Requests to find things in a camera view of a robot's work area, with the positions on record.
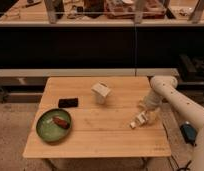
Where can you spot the black rectangular block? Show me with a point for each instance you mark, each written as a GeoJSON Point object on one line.
{"type": "Point", "coordinates": [68, 103]}

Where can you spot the wooden folding table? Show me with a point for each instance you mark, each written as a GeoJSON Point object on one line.
{"type": "Point", "coordinates": [99, 130]}

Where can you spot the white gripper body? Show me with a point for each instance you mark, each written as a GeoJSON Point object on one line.
{"type": "Point", "coordinates": [142, 118]}

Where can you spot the green ceramic bowl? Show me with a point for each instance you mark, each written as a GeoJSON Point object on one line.
{"type": "Point", "coordinates": [47, 130]}

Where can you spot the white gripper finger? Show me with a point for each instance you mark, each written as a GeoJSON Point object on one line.
{"type": "Point", "coordinates": [133, 125]}

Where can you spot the dark red bottle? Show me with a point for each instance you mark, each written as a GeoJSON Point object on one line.
{"type": "Point", "coordinates": [60, 122]}

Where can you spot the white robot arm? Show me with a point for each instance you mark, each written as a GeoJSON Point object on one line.
{"type": "Point", "coordinates": [164, 87]}

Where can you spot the red tray on shelf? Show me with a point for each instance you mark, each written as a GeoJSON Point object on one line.
{"type": "Point", "coordinates": [127, 8]}

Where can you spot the white cardboard box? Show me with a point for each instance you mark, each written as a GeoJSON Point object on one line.
{"type": "Point", "coordinates": [101, 91]}

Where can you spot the black foot pedal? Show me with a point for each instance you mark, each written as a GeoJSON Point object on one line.
{"type": "Point", "coordinates": [189, 133]}

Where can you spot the long wooden shelf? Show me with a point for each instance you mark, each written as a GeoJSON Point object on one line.
{"type": "Point", "coordinates": [91, 13]}

